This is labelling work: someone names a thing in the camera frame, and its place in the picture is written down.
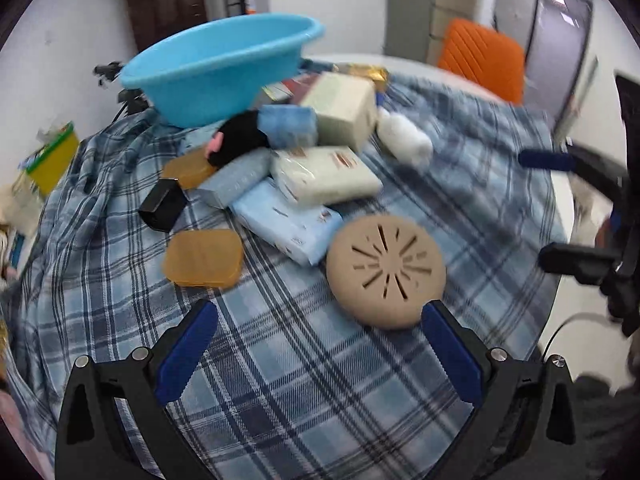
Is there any beige round slotted disc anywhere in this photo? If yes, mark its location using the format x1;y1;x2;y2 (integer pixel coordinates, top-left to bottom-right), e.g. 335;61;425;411
326;214;446;330

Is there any orange chair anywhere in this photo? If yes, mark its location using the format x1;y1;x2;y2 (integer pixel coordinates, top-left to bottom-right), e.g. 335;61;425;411
437;18;525;105

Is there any white lotion bottle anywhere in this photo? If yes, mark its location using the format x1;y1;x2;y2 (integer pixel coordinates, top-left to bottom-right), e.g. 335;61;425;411
376;107;433;169

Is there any blue plaid cloth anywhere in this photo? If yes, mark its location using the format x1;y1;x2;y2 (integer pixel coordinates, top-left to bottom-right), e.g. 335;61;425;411
1;76;565;479

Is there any gold foil packet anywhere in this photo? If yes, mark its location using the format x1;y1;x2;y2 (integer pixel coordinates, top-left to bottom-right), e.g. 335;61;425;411
332;63;390;93

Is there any grey beige refrigerator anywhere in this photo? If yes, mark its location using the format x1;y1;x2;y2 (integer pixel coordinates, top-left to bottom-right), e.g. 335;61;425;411
383;0;495;65

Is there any cream green box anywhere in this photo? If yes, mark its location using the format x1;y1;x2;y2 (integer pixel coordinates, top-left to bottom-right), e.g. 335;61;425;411
300;73;378;153

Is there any black small box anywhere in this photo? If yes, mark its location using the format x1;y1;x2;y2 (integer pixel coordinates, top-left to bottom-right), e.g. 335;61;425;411
138;179;188;233

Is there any white tissue pack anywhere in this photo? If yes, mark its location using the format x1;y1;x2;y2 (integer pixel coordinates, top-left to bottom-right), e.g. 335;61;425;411
271;146;383;207

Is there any light blue tissue pack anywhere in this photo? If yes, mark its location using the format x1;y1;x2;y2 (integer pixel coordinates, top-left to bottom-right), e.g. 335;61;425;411
230;178;343;266

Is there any yellow green bin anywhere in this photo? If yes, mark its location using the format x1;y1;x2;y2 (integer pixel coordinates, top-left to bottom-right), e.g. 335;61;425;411
21;122;79;197

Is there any blue small pack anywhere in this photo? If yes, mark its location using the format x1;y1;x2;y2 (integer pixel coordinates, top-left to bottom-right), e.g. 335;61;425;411
257;104;319;150

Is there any grey blue tissue pack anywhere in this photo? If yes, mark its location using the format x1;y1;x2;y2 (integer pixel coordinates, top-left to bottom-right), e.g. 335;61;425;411
196;148;272;209

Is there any black fluffy item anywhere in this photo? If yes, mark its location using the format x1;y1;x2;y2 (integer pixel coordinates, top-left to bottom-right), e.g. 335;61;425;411
205;110;270;170

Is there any black folding bicycle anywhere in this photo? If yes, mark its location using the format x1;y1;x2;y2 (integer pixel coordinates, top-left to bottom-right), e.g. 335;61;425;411
92;60;151;122

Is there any blue plastic basin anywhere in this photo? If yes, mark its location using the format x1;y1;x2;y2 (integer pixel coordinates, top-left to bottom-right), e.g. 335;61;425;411
119;13;324;128

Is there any dark brown door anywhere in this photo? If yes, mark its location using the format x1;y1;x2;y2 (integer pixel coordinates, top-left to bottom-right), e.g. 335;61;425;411
126;0;207;52

